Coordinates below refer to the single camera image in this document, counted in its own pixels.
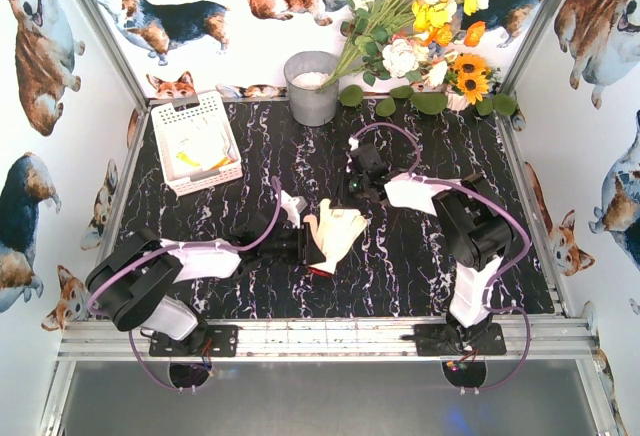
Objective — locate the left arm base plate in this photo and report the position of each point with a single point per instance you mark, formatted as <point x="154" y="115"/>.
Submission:
<point x="214" y="340"/>

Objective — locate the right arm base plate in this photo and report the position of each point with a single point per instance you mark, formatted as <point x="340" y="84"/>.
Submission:
<point x="451" y="338"/>

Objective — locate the grey metal bucket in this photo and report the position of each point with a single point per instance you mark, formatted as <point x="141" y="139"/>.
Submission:
<point x="312" y="95"/>

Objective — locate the cream knit glove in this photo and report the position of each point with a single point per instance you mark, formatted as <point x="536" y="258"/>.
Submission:
<point x="335" y="231"/>

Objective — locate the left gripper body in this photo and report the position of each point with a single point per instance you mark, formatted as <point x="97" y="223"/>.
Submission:
<point x="310" y="245"/>

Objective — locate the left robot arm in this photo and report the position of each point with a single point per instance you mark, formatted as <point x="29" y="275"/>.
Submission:
<point x="131" y="286"/>

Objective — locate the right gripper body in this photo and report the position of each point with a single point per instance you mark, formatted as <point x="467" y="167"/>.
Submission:
<point x="347" y="188"/>

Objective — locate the artificial flower bouquet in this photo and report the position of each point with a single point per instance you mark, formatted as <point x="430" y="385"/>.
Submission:
<point x="413" y="40"/>

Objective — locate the white plastic storage basket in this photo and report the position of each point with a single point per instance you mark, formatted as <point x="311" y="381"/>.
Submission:
<point x="169" y="121"/>

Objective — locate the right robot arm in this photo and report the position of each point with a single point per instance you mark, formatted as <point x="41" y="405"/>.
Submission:
<point x="475" y="227"/>

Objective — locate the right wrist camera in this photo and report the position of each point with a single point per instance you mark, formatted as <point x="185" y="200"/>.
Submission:
<point x="353" y="144"/>

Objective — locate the small sunflower pot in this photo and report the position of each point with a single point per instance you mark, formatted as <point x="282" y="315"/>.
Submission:
<point x="469" y="80"/>

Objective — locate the orange dotted glove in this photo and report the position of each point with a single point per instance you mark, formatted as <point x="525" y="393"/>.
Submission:
<point x="203" y="147"/>

